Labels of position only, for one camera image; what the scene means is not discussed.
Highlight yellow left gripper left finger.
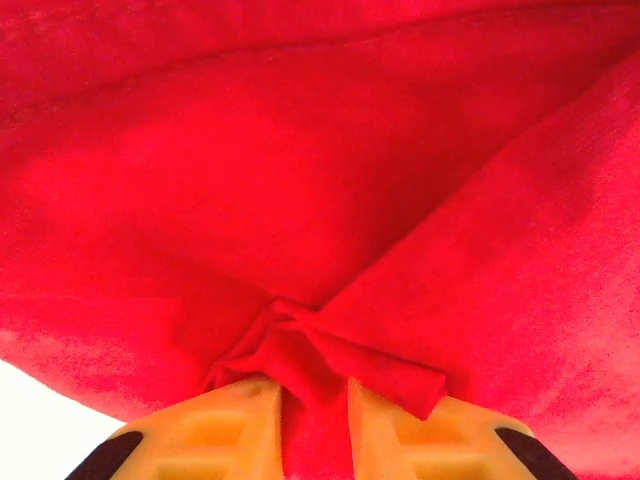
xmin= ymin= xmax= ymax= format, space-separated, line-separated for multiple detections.
xmin=64 ymin=377 xmax=285 ymax=480

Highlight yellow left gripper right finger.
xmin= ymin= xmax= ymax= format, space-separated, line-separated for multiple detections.
xmin=347 ymin=377 xmax=581 ymax=480

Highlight red t-shirt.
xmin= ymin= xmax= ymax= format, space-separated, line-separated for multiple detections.
xmin=0 ymin=0 xmax=640 ymax=480

